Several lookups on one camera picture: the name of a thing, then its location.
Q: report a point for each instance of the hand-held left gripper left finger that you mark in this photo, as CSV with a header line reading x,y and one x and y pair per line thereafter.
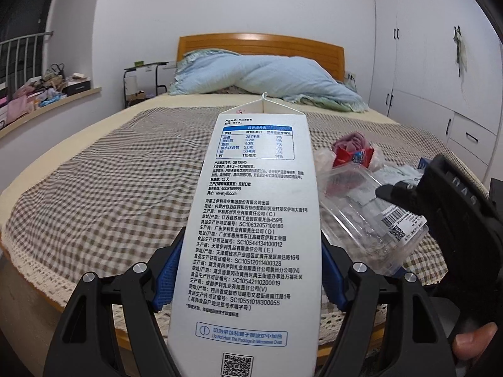
x,y
171,271

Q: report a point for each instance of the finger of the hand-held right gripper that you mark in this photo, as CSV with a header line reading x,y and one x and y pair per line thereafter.
x,y
399,194

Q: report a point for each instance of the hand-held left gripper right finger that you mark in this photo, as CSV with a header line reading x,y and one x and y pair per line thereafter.
x,y
334,275

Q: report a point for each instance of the pale green mailer bag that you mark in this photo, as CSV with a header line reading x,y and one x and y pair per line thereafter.
x,y
397,173

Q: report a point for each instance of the clear plastic food box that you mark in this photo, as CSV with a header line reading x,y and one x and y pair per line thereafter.
x,y
353,212

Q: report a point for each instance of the red cookie packet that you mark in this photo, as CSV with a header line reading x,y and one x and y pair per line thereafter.
x,y
346,156

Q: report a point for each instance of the white milk carton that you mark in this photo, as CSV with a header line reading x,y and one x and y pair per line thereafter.
x,y
251,224

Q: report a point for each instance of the person's right hand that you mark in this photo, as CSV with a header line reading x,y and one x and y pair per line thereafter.
x,y
475,339

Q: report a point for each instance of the purple towel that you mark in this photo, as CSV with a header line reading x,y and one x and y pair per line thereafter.
x,y
351,140

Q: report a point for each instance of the brown checked bedspread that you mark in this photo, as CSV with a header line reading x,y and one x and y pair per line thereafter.
x,y
118,165

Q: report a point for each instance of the white wardrobe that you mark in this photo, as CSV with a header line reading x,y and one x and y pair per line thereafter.
x,y
424,66

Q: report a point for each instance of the pale green hanging cloth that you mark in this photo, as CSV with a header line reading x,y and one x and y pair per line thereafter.
x,y
459,47

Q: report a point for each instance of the pale yellow bed sheet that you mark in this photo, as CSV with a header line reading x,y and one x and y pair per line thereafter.
x,y
177,100

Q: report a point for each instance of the light blue quilt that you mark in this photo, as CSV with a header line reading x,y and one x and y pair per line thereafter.
x,y
259,74

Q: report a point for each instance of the wooden bed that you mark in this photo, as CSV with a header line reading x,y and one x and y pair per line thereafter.
x,y
259,45

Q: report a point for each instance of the black side table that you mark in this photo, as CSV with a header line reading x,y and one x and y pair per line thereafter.
x,y
157,66

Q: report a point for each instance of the pile of bags and boxes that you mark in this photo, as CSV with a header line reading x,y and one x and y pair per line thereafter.
x,y
35,94

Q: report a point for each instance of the metal window railing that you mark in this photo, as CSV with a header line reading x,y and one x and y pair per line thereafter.
x,y
27,55

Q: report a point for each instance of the wall socket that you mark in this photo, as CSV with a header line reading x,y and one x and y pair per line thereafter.
x,y
350,77

